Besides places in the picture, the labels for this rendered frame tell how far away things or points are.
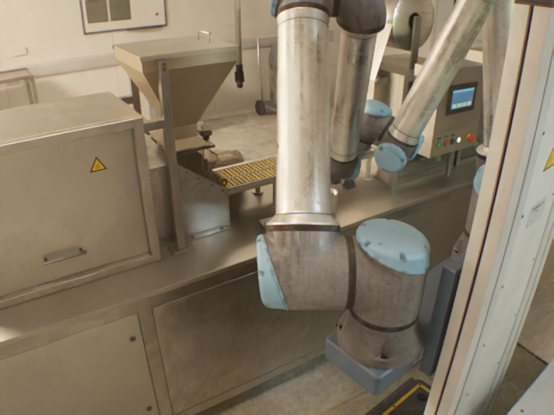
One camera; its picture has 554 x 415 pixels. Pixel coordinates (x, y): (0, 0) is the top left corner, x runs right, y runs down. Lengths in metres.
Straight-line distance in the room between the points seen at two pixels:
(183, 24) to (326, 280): 5.04
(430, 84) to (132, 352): 1.30
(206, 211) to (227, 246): 0.17
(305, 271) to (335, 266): 0.06
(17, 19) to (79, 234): 3.89
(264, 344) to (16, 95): 4.11
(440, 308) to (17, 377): 1.30
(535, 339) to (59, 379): 1.60
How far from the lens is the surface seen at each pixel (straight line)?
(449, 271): 0.97
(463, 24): 1.23
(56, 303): 1.67
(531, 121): 0.82
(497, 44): 1.35
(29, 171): 1.55
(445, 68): 1.25
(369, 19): 1.09
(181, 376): 1.93
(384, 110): 1.47
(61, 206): 1.61
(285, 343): 2.12
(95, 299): 1.64
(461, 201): 2.54
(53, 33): 5.38
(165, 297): 1.66
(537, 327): 1.80
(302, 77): 0.96
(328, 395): 2.31
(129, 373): 1.82
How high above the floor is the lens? 1.77
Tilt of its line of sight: 28 degrees down
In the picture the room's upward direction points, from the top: straight up
